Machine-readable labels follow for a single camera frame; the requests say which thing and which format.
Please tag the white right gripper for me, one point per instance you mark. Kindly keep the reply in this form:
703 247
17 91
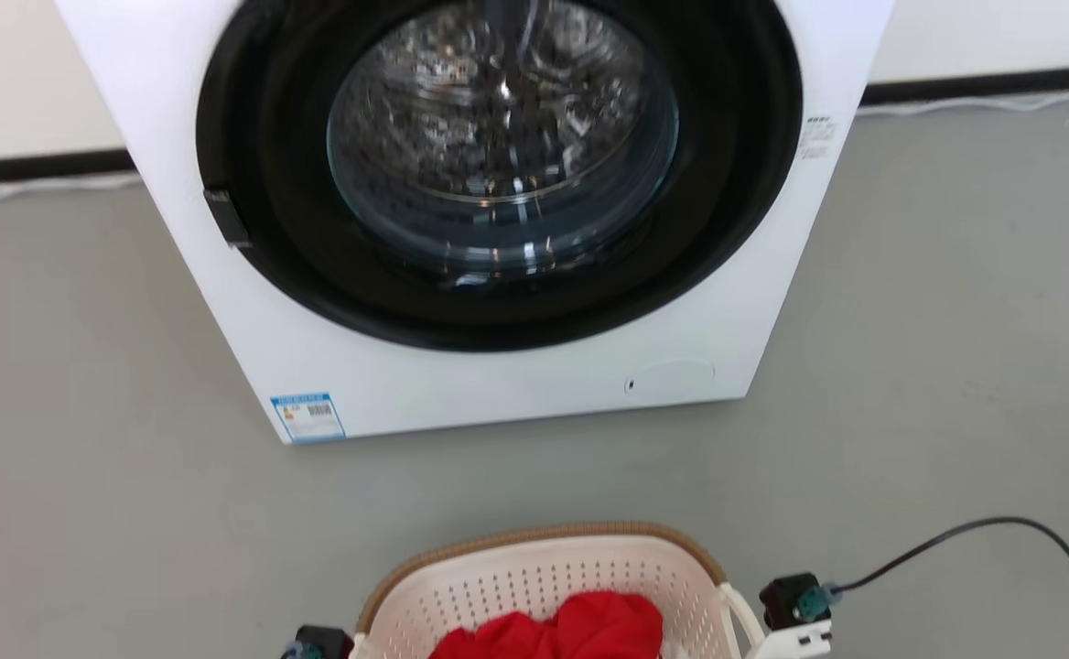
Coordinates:
795 642

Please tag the cream laundry basket brown rim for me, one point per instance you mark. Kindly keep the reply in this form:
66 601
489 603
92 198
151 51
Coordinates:
534 577

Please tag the red garment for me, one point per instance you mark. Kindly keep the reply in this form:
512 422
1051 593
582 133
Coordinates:
580 631

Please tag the white front-load washing machine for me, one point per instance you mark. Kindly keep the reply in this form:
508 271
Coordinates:
516 384

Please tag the black round washer door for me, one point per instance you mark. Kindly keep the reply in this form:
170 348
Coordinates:
727 210

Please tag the small printed text sticker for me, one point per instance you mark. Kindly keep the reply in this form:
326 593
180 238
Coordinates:
816 137

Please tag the blue energy label sticker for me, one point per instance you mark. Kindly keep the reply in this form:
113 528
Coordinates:
308 417

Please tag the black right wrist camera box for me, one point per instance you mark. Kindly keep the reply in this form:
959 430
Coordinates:
786 599

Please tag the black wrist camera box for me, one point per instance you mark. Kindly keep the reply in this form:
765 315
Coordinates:
786 599
322 642

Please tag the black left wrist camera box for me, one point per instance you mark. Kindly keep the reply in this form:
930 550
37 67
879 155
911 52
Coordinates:
322 642

